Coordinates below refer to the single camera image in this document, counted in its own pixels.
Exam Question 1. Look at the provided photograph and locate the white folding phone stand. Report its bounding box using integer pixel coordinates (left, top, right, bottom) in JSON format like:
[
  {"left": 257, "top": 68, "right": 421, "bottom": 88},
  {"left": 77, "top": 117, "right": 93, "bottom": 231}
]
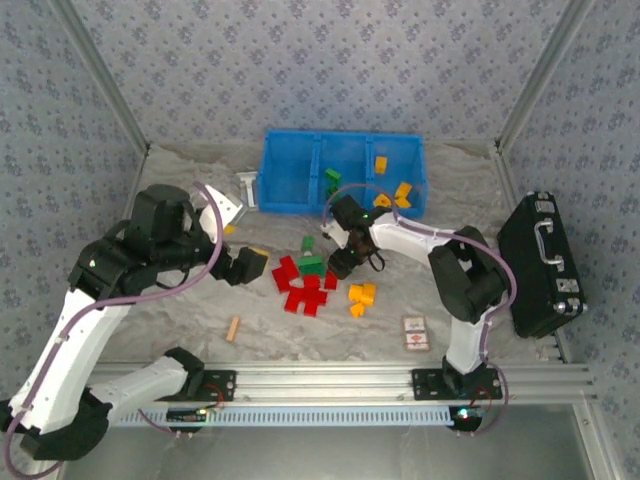
[{"left": 235, "top": 171, "right": 261, "bottom": 211}]

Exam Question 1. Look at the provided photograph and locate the blue three-compartment plastic bin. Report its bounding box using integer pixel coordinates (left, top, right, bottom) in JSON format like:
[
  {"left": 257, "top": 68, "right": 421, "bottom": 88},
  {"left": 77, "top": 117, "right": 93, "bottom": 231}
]
[{"left": 257, "top": 129, "right": 429, "bottom": 220}]

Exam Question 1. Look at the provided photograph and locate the small red white card box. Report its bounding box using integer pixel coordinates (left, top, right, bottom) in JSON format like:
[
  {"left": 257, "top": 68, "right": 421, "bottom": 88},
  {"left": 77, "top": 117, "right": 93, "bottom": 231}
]
[{"left": 401, "top": 314, "right": 432, "bottom": 354}]

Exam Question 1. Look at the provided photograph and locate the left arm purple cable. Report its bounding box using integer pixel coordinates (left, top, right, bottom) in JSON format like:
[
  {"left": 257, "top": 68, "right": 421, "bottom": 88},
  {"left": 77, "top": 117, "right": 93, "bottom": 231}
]
[{"left": 2, "top": 180, "right": 224, "bottom": 479}]

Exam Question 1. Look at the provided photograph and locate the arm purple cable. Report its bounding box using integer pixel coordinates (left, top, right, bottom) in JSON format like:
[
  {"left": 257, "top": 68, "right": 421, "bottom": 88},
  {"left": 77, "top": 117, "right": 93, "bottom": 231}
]
[
  {"left": 321, "top": 183, "right": 519, "bottom": 437},
  {"left": 2, "top": 180, "right": 224, "bottom": 479}
]

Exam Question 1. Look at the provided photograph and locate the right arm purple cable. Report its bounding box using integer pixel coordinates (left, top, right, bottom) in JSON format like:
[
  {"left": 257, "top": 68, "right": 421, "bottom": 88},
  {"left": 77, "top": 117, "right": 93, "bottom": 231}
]
[{"left": 321, "top": 183, "right": 519, "bottom": 437}]

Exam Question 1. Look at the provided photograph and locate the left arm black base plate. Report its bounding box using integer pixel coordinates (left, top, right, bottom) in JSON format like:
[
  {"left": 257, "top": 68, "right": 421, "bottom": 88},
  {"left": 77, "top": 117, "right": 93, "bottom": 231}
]
[{"left": 184, "top": 368, "right": 237, "bottom": 403}]

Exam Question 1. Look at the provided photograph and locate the long aluminium mounting rail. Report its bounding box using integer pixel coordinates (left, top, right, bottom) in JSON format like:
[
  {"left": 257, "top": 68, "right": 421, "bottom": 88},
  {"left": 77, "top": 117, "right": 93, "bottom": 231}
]
[{"left": 89, "top": 363, "right": 599, "bottom": 405}]

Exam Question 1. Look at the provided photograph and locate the aluminium frame post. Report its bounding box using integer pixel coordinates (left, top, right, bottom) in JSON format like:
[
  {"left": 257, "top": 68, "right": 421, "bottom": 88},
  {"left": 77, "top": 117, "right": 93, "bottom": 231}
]
[
  {"left": 49, "top": 0, "right": 152, "bottom": 151},
  {"left": 493, "top": 0, "right": 597, "bottom": 151}
]

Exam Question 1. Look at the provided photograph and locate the grey slotted cable duct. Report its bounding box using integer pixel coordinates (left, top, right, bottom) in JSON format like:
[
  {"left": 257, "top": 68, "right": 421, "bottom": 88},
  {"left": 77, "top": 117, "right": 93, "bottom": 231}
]
[{"left": 107, "top": 405, "right": 456, "bottom": 427}]

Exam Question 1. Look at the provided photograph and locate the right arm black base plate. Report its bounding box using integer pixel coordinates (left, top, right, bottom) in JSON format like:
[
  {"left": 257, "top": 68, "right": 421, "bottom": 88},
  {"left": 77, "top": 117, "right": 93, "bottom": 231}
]
[{"left": 411, "top": 368, "right": 504, "bottom": 401}]

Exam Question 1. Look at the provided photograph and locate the black briefcase with metal handle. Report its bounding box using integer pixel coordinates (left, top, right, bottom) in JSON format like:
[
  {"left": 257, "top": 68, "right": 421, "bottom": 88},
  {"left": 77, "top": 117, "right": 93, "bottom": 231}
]
[{"left": 496, "top": 192, "right": 589, "bottom": 341}]

